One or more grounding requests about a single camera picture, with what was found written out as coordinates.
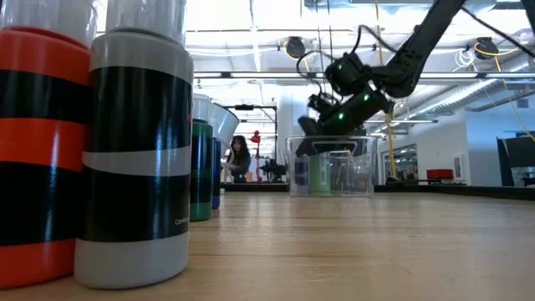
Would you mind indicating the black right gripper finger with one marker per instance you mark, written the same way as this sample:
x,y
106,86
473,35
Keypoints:
x,y
307,146
311,127

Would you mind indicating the large green paint bottle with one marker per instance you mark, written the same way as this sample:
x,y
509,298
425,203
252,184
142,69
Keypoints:
x,y
320,175

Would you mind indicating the small blue paint bottle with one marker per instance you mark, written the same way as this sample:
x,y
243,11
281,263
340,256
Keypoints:
x,y
216,175

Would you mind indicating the small green paint bottle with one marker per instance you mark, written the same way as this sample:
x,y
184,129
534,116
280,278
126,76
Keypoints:
x,y
202,167

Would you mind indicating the small grey paint bottle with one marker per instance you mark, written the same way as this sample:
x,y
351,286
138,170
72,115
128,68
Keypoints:
x,y
138,163

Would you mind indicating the small red paint bottle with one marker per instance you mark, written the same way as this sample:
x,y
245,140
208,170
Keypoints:
x,y
42,138

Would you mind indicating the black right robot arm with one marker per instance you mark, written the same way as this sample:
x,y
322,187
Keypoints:
x,y
418,46

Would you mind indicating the black background robot arm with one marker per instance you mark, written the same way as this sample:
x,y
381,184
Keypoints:
x,y
271,169

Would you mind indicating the red stand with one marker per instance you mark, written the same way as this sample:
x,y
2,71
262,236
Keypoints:
x,y
256,137

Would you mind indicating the clear plastic bin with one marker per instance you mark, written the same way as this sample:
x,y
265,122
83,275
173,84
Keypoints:
x,y
359,188

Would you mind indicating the person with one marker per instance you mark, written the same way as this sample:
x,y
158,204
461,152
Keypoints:
x,y
239,161

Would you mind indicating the white cylindrical container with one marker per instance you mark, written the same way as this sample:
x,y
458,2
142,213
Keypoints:
x,y
225,123

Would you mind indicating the red seat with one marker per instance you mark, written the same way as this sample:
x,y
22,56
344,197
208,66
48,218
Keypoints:
x,y
439,173

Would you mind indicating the black partition panel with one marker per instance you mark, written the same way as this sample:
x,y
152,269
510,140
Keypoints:
x,y
516,161

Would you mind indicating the black background station frame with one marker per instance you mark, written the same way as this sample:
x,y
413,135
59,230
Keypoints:
x,y
244,107

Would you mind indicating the black aluminium table frame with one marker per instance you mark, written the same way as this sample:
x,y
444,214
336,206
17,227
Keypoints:
x,y
460,191

